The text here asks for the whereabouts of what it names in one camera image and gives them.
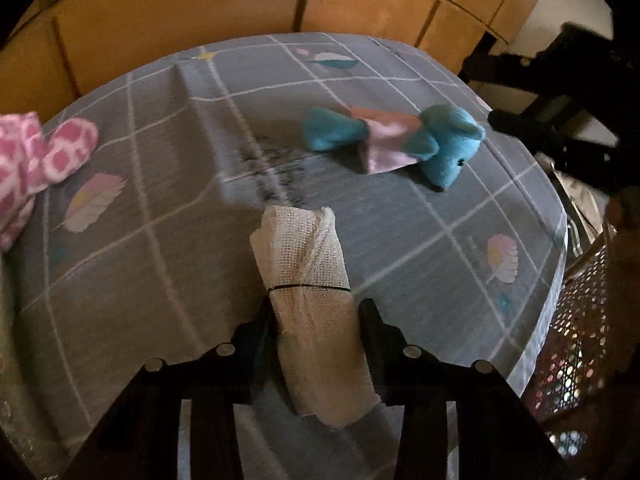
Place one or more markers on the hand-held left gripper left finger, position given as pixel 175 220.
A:
pixel 257 345

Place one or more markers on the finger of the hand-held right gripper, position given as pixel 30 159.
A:
pixel 505 72
pixel 550 145

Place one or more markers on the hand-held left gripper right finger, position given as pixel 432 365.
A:
pixel 372 340

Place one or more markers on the beige gauze roll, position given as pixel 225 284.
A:
pixel 310 270

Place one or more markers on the person's right hand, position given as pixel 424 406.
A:
pixel 625 212

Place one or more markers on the blue plush toy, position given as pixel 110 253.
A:
pixel 450 145

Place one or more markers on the grey checked tablecloth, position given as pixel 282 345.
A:
pixel 175 260

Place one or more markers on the rattan chair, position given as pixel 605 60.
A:
pixel 575 350

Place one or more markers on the pink spotted plush toy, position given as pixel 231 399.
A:
pixel 25 160

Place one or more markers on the brown wooden wardrobe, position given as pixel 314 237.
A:
pixel 200 10

